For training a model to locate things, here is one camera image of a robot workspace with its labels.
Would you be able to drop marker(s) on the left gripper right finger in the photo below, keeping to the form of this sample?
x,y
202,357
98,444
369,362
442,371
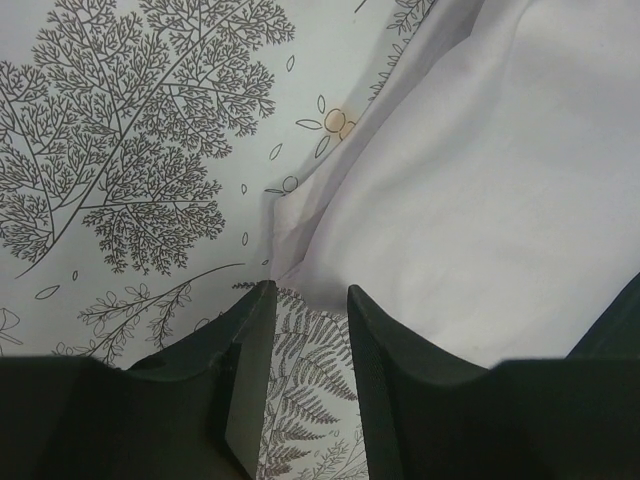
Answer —
x,y
427,414

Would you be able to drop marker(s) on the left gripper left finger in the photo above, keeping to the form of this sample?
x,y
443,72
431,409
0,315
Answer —
x,y
194,410

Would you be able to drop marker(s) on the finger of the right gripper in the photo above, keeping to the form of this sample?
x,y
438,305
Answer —
x,y
616,333

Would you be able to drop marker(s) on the white t shirt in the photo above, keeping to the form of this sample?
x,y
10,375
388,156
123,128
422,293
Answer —
x,y
488,199

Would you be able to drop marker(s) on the floral table mat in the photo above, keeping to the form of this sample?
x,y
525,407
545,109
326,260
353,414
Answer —
x,y
143,144

